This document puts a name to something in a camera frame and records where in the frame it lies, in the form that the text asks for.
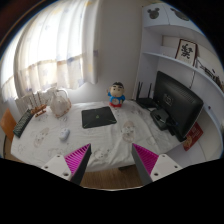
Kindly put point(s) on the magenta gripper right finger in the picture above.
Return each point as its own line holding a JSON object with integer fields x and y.
{"x": 152, "y": 167}

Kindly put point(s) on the cartoon boy figurine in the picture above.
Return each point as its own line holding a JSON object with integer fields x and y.
{"x": 116, "y": 94}

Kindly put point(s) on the white computer mouse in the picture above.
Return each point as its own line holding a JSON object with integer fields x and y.
{"x": 64, "y": 133}

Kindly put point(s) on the orange wooden chair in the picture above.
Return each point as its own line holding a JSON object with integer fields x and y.
{"x": 7, "y": 123}

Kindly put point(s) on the black keyboard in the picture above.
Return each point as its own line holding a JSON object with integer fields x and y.
{"x": 22, "y": 123}

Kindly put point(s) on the red booklet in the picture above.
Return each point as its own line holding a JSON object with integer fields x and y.
{"x": 193, "y": 136}

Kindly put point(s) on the black wifi router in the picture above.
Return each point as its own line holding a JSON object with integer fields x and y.
{"x": 144, "y": 102}

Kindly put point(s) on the black mouse pad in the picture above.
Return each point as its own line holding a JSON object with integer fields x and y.
{"x": 97, "y": 117}

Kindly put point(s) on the wooden model ship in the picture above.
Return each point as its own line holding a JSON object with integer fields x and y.
{"x": 37, "y": 106}

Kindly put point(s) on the white sheer curtain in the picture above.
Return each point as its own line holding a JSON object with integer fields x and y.
{"x": 58, "y": 47}

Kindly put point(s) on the framed calligraphy picture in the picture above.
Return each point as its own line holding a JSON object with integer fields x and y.
{"x": 186, "y": 52}

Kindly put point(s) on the white patterned tablecloth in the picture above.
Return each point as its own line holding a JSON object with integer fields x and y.
{"x": 110, "y": 145}

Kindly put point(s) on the black computer monitor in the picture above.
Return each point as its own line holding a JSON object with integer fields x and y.
{"x": 177, "y": 106}

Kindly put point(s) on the white cloth bag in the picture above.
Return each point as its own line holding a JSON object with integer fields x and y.
{"x": 60, "y": 103}

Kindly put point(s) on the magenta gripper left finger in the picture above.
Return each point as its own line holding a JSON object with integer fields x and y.
{"x": 70, "y": 167}

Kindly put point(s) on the white wall shelf unit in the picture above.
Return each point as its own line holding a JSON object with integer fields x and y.
{"x": 162, "y": 28}

